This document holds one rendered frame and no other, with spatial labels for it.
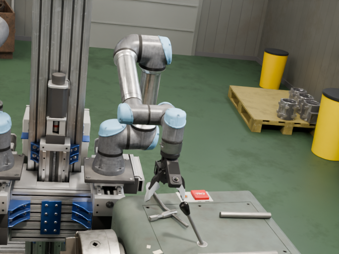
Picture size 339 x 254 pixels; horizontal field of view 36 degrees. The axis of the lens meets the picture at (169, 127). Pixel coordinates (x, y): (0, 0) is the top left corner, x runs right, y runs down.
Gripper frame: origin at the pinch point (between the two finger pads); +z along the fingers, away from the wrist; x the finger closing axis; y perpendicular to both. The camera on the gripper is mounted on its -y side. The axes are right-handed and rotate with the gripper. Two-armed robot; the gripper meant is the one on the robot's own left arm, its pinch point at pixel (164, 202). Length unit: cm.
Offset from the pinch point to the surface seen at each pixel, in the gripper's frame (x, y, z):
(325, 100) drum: -277, 306, 64
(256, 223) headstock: -33.5, -10.3, 4.0
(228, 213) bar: -23.6, -6.0, 2.1
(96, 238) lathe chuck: 26.8, -11.9, 5.8
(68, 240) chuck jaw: 35.0, -6.4, 10.0
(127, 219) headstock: 14.0, -2.7, 5.2
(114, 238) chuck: 20.6, -12.4, 5.8
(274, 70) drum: -337, 536, 98
